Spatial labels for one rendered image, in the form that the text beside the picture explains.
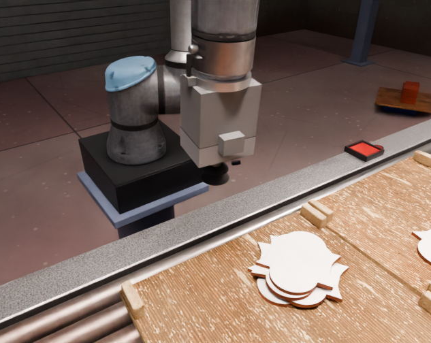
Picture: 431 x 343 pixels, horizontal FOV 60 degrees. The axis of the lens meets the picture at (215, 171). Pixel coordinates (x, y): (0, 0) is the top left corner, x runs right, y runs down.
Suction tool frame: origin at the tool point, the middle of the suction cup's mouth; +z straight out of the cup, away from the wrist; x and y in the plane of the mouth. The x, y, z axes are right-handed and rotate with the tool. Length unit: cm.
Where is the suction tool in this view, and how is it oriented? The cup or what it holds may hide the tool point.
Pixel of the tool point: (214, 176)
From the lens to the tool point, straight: 54.9
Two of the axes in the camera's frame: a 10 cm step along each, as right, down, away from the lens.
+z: -0.5, 8.1, 5.8
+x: -4.5, -5.4, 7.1
